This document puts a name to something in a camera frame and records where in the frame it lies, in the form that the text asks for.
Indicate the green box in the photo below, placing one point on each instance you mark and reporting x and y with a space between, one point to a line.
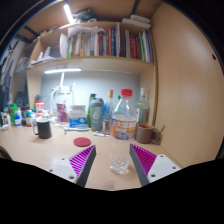
13 111

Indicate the white plastic handheld tool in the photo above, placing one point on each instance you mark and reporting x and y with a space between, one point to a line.
76 128

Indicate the dark green bottle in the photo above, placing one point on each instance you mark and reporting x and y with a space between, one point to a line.
89 106

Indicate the white bottle blue label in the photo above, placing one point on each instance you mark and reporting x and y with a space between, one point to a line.
18 120

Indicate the flat round red coaster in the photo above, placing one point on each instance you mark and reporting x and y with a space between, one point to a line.
82 142

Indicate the red and white canister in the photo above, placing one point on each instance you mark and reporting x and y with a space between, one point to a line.
39 107

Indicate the yellow-capped glass bottle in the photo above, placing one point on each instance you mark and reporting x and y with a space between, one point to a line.
108 111

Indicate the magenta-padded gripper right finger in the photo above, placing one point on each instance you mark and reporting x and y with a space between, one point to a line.
143 159

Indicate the ceiling light tube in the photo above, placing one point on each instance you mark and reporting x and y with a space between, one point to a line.
69 13

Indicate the under-shelf light bar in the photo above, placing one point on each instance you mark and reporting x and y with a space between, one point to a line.
62 70

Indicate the brown mug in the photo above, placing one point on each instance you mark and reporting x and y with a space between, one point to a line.
144 134

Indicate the tall clear glass bottle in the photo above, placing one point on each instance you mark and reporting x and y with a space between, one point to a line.
143 110

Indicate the clear drink bottle red cap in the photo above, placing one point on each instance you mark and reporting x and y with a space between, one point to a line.
123 130

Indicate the magenta carton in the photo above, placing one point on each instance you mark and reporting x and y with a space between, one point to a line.
61 112

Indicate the blue and white box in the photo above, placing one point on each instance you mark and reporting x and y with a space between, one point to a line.
78 117

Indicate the black mug white inside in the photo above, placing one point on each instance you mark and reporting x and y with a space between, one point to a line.
44 129

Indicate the wooden shelf unit with books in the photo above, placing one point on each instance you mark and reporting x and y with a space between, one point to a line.
100 63

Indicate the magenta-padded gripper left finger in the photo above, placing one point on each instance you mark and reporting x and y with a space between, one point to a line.
81 160

